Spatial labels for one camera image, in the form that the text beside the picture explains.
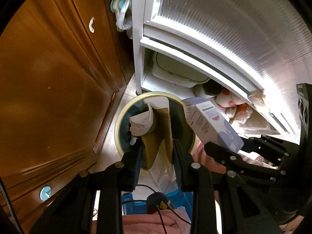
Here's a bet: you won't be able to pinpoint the black yellow cable plug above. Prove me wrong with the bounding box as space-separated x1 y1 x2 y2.
146 192 172 215

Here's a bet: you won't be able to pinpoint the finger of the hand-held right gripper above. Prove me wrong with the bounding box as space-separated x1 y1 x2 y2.
205 142 285 179
249 135 301 161

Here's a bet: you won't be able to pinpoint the thin black cable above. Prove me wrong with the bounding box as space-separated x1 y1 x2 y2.
122 184 193 234

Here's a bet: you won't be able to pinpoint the hanging clear plastic bag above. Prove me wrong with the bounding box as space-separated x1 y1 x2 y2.
116 0 133 38

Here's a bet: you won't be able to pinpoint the white lidded pot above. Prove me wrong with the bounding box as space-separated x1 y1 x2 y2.
152 51 210 88

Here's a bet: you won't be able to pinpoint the blue plastic stool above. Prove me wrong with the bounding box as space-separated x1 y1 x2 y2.
121 189 194 216

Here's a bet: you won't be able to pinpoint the black braided cable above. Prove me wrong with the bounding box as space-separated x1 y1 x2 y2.
0 175 22 234

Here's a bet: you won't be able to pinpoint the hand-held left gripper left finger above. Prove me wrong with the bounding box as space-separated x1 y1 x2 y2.
29 144 143 234

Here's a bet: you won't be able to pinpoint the red dotted plastic bag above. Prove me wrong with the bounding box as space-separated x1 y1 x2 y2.
214 88 254 125

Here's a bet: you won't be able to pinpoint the white cabinet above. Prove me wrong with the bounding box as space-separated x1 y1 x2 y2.
132 0 304 137

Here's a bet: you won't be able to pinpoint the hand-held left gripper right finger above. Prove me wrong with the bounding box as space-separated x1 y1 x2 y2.
173 139 283 234

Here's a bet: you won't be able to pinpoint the purple white carton box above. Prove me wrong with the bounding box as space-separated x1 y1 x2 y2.
182 97 245 153

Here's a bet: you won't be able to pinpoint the beige paper bag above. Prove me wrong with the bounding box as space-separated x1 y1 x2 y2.
129 97 176 187

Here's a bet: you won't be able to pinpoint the brown wooden cabinet doors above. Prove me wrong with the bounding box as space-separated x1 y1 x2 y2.
0 0 133 225

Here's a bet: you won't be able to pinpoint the round dark trash bin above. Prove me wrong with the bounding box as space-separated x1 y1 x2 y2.
114 91 199 173

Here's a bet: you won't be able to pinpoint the pale blue suction hook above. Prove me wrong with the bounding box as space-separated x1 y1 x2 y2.
40 186 52 201
110 0 126 15

